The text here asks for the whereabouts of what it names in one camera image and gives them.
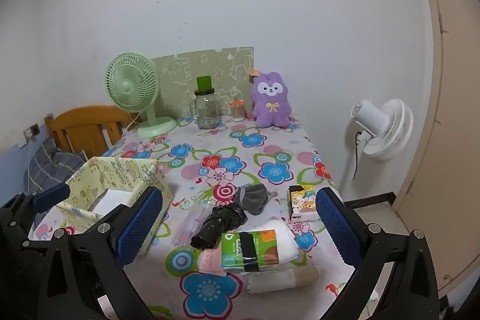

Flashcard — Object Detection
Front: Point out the yellow cartoon fabric storage box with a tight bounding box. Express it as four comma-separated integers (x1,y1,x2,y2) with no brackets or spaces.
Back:
56,156,174,257

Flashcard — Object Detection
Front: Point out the colourful cartoon box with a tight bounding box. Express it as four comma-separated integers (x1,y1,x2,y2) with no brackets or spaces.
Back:
288,185,319,222

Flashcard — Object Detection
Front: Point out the black cloth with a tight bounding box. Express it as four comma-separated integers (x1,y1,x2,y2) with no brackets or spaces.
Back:
190,202,248,250

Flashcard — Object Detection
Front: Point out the white standing fan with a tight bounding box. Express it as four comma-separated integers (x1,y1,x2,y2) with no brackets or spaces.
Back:
350,98,414,164

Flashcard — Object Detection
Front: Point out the grey sock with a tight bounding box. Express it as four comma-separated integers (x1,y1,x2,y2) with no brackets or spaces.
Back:
233,183,278,216

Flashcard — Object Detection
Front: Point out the white towel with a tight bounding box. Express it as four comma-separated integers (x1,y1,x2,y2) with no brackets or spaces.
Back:
262,217,299,265

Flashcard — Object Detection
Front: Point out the green tissue pack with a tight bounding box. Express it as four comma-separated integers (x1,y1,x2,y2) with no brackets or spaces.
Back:
220,230,282,273

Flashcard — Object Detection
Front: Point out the green desk fan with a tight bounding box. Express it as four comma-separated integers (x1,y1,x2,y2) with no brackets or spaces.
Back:
105,52,177,138

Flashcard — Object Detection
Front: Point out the glass jar mug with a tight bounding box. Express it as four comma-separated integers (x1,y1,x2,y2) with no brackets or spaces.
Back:
184,88,219,129

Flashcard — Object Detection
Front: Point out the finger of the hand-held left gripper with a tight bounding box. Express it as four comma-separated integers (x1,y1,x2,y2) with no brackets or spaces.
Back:
4,183,72,246

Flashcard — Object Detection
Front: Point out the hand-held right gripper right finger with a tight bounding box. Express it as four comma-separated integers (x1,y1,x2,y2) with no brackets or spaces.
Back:
315,187,441,320

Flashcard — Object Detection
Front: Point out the orange lid toothpick holder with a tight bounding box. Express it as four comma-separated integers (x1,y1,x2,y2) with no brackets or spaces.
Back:
230,100,246,122

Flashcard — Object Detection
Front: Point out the clear plastic bag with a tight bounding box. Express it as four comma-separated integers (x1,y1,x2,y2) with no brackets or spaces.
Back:
172,202,214,249

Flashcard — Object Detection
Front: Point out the blue plaid pillow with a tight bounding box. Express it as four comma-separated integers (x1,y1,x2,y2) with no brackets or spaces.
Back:
23,137,87,193

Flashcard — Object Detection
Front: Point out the white cable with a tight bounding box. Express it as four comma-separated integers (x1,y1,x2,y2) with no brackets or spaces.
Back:
22,139,34,193

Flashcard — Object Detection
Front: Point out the black fan cable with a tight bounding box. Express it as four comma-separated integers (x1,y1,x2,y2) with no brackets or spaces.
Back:
352,130,366,183

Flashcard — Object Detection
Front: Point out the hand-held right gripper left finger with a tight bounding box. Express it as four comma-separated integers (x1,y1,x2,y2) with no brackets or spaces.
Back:
35,186,166,320

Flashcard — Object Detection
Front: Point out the beige white rolled cloth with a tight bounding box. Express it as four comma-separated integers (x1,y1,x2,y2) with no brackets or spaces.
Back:
247,265,320,294

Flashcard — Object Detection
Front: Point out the pink packet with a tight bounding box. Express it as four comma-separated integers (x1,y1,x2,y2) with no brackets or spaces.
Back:
197,249,227,274

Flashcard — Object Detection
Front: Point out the purple plush bunny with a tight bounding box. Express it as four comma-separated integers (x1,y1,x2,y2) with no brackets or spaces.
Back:
247,69,294,128

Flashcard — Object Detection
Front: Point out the green patterned board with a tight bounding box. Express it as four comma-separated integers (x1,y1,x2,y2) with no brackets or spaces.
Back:
151,47,255,118

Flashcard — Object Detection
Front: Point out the beige door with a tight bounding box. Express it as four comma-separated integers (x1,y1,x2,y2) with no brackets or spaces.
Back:
392,0,480,300

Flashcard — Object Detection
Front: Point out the floral tablecloth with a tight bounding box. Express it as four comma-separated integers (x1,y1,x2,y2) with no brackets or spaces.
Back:
32,114,357,320

